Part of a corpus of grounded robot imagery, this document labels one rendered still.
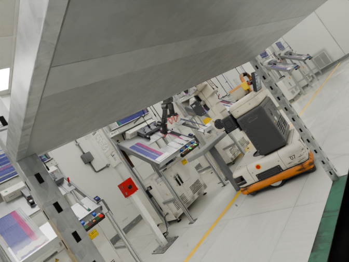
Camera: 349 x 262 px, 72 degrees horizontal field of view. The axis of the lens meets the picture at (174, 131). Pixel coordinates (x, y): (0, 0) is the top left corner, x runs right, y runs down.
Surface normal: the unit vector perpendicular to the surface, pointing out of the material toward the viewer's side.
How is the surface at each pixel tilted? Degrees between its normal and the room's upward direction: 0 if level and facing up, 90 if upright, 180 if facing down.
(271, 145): 90
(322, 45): 90
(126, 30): 180
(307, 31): 90
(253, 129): 90
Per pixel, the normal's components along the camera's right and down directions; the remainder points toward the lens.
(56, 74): 0.56, 0.83
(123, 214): 0.55, -0.40
